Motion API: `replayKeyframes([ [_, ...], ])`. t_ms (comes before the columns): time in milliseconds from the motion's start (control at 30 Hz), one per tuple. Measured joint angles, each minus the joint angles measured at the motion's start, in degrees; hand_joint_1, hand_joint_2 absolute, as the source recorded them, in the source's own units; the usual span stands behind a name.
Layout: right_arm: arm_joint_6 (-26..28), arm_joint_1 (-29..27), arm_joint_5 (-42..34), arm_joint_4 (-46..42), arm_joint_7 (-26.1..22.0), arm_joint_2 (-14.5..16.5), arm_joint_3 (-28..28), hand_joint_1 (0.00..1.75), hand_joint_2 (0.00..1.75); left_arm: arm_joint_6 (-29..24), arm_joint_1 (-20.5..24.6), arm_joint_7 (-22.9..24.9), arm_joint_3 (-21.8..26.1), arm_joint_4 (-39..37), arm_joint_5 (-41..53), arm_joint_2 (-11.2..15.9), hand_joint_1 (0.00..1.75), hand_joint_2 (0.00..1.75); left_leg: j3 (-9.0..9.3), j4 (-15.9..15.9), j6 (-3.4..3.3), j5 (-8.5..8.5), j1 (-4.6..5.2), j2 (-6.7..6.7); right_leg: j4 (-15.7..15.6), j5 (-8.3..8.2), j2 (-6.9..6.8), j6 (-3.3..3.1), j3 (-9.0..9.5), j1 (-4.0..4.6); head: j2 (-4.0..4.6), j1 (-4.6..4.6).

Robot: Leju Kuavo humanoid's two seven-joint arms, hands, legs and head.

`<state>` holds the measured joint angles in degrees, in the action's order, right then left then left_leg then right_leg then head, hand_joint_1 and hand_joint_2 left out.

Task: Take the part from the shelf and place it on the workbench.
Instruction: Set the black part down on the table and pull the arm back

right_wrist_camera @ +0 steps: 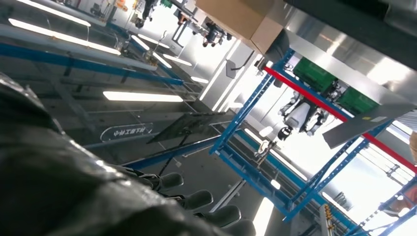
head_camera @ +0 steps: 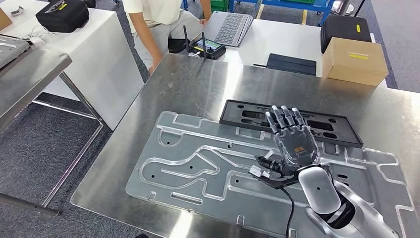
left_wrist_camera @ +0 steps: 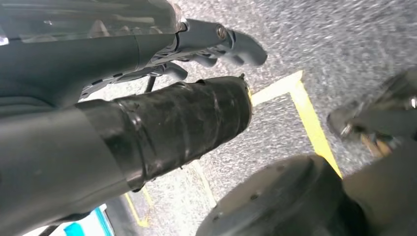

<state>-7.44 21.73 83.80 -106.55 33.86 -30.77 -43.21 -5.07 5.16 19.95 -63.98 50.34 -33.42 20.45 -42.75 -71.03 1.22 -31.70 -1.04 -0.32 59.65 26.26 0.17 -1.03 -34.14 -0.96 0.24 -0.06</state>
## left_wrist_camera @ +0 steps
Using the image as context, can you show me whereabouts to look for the yellow floor tape square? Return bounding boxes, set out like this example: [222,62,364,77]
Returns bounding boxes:
[251,71,343,178]

